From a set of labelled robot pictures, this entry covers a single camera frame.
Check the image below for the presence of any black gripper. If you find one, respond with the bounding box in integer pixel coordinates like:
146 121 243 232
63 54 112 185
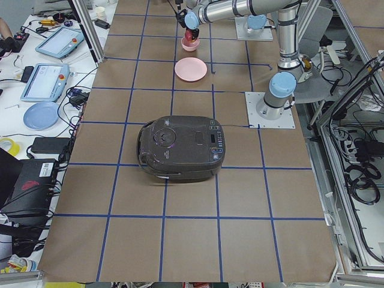
186 28 199 42

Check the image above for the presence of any red apple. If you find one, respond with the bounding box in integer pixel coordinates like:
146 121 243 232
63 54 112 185
184 29 194 43

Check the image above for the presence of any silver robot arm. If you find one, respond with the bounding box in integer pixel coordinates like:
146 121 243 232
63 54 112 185
184 0 302 120

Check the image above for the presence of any pink bowl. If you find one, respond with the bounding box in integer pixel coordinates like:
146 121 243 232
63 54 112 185
181 37 200 52

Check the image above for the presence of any pink plate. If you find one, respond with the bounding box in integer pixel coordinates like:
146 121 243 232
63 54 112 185
175 57 208 82

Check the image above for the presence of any blue plate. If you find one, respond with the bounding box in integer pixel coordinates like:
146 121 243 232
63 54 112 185
23 101 59 130

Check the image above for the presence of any dark grey rice cooker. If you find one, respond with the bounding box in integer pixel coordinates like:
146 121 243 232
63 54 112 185
137 115 226 181

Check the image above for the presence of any grey office chair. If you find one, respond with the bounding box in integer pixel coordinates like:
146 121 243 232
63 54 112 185
294 5 333 104

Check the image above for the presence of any far teach pendant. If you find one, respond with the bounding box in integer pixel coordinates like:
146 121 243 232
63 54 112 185
35 27 85 59

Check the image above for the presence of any teach pendant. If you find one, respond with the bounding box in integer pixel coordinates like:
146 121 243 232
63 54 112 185
35 27 85 59
20 63 70 102

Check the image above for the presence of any near teach pendant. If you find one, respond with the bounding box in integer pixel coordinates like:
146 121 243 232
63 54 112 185
20 63 70 102

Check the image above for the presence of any black power adapter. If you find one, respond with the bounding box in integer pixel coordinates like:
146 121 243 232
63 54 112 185
31 137 70 154

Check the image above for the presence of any yellow tape roll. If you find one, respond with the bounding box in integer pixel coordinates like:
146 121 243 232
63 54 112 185
0 137 20 157

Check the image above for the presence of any black computer box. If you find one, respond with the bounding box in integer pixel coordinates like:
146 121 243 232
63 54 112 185
1 158 58 226

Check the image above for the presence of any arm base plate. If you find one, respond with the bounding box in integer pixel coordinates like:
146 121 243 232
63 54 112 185
245 92 295 129
235 14 273 41

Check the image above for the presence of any aluminium frame post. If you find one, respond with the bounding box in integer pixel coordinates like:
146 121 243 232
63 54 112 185
68 0 104 64

